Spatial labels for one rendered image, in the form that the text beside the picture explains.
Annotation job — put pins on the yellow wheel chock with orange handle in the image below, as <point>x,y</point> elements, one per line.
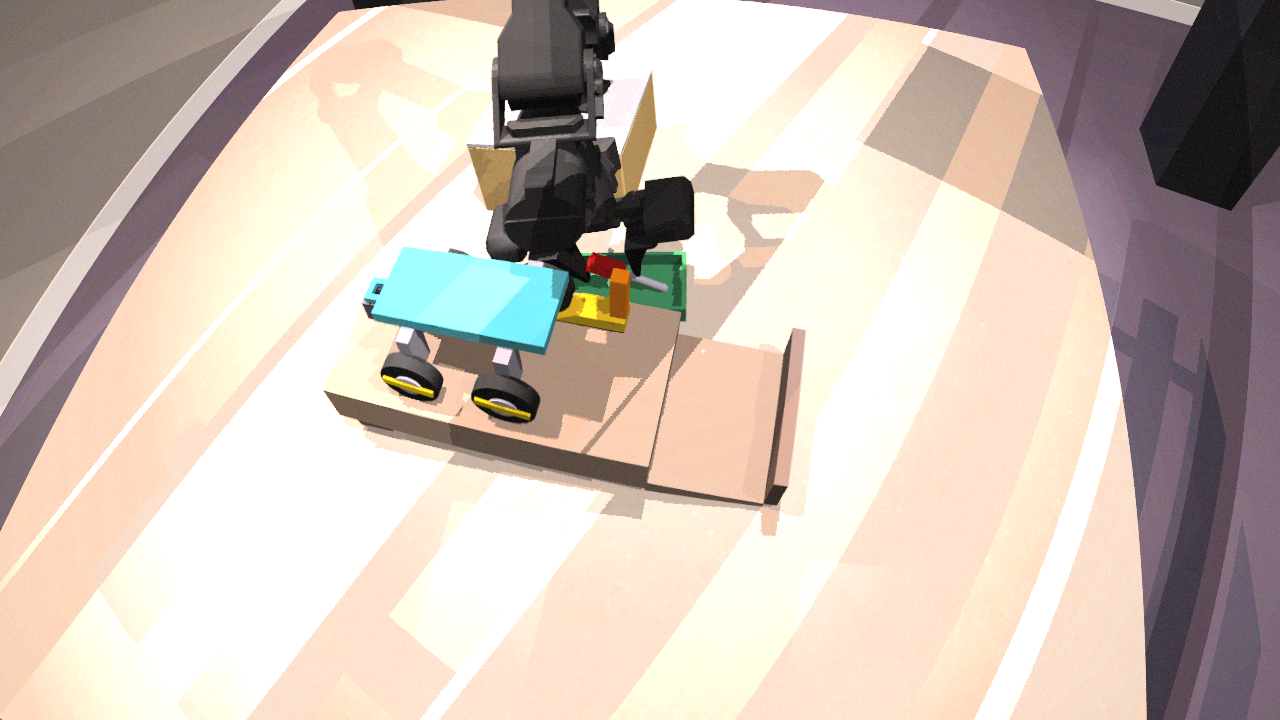
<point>607,313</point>

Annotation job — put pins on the green tray floor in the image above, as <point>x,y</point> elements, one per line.
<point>670,275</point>

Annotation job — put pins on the peach inclined ramp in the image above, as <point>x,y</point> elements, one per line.
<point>649,408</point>

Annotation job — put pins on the red-headed stop pin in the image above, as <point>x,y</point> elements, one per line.
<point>603,266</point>

